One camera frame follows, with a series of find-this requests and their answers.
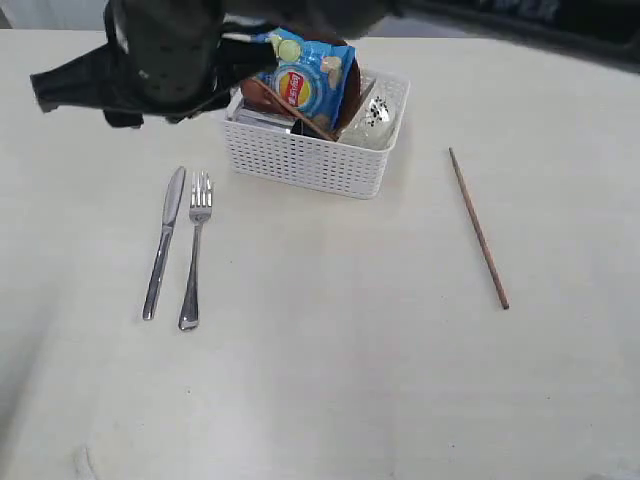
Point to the brown wooden plate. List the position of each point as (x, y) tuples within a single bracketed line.
[(255, 96)]

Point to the grey speckled ceramic bowl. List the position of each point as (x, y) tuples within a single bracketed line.
[(373, 124)]

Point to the white perforated plastic basket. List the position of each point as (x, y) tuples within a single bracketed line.
[(312, 163)]

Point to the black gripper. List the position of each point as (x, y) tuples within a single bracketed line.
[(171, 59)]

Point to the silver metal fork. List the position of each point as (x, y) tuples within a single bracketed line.
[(200, 211)]

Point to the blue Lays chips bag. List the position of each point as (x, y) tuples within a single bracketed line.
[(310, 75)]

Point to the silver metal table knife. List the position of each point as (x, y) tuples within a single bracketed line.
[(171, 207)]

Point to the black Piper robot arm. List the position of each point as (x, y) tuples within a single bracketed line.
[(606, 32)]

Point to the brown wooden chopstick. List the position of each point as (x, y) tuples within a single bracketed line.
[(294, 112), (487, 255)]

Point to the silver foil packet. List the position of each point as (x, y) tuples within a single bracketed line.
[(248, 114)]

